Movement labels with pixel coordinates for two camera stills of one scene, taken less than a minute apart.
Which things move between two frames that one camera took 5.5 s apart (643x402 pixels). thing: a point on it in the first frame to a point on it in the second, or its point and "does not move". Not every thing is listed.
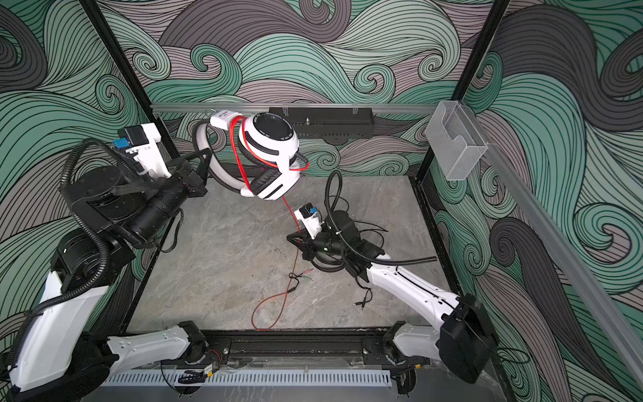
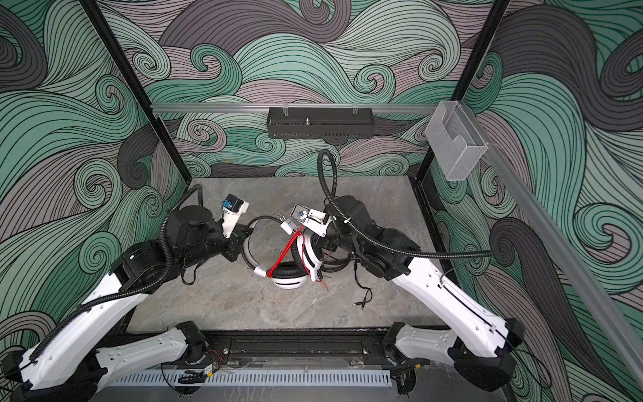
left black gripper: [190, 182] to [236, 239]
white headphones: [267, 152] to [307, 264]
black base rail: [295, 347] does not move
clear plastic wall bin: [456, 141] does not move
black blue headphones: [326, 263] does not move
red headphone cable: [289, 208] to [281, 257]
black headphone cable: [333, 189] to [369, 293]
